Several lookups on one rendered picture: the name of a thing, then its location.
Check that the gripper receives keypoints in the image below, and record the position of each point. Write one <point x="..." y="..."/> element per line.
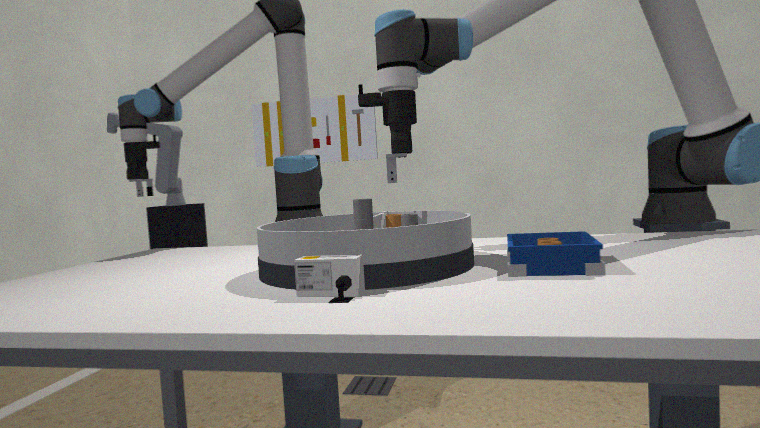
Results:
<point x="141" y="158"/>
<point x="400" y="122"/>

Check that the blue crate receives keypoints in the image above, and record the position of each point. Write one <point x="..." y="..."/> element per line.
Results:
<point x="552" y="255"/>

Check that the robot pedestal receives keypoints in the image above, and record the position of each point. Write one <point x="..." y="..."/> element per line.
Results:
<point x="311" y="404"/>

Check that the steel bushing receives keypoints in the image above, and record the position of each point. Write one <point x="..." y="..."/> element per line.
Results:
<point x="361" y="214"/>

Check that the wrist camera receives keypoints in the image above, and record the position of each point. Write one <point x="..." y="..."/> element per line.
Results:
<point x="367" y="99"/>

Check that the dark floor grate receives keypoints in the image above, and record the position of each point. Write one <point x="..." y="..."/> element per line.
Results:
<point x="368" y="386"/>

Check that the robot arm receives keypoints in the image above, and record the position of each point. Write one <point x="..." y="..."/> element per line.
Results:
<point x="695" y="166"/>
<point x="292" y="107"/>

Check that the jointed stand on black box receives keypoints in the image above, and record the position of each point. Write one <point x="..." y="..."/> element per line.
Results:
<point x="176" y="226"/>

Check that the white control box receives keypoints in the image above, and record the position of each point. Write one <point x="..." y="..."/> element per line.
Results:
<point x="321" y="273"/>

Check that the white wall board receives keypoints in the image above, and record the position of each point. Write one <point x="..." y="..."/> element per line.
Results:
<point x="321" y="131"/>

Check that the grey turntable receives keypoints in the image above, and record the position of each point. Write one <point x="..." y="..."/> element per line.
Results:
<point x="404" y="250"/>

